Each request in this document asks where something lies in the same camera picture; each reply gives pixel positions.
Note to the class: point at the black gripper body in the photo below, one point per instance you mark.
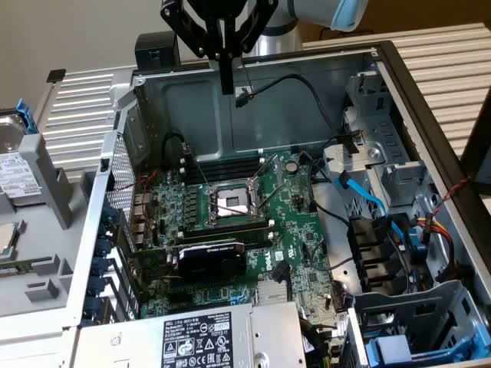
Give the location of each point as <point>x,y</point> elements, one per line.
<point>226,9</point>

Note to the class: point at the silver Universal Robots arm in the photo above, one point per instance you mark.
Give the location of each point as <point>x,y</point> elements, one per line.
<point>280,42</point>

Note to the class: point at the blue plastic disk carrier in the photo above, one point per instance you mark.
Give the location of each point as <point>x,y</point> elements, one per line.
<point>387,349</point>

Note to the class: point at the small black box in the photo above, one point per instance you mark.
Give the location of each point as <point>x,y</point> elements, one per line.
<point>157,46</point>

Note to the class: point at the open grey PC case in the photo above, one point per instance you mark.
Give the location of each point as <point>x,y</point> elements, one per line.
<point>192,115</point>

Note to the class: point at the metal locking lever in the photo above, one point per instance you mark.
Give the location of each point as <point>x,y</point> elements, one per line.
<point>201,170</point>
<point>271,198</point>

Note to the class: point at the black RAM slot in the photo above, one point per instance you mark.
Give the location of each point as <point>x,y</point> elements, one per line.
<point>230,229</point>
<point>230,239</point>
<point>226,165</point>
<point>226,175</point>

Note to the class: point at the coin cell battery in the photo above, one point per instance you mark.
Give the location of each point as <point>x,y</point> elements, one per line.
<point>292,166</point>

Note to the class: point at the grey metal drive cage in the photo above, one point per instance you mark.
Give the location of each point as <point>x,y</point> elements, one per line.
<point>383,134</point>

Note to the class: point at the metal socket cover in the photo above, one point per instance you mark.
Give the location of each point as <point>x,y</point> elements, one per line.
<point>256,195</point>

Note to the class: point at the CPU socket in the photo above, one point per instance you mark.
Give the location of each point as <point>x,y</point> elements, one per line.
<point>226,197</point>

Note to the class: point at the dark blue slot retainer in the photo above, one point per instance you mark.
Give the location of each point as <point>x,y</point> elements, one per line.
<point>102,247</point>
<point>99,266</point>
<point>92,306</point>
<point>96,286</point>
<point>109,213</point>
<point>104,231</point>

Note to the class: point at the green Dell motherboard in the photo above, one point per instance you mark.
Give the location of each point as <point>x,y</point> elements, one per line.
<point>291,230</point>

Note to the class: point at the black graphics card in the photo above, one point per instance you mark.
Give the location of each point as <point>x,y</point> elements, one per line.
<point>211,264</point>

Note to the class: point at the silver chipset heat sink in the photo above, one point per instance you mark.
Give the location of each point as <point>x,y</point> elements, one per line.
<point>270,293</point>

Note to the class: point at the silver CPU chip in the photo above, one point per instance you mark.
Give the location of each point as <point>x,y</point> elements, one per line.
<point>5,237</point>

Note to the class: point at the blue plastic latch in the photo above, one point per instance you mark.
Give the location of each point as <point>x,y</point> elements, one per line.
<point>420,245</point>

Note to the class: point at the green RAM stick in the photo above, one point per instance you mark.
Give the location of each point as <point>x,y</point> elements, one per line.
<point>19,263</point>

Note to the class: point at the grey power supply unit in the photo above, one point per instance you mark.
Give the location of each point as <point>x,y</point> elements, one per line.
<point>268,333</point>

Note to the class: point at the grey plastic parts rack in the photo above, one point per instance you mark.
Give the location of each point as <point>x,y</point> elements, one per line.
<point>27,303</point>

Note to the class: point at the dark brown stand post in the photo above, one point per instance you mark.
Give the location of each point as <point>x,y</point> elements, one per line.
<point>479,126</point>

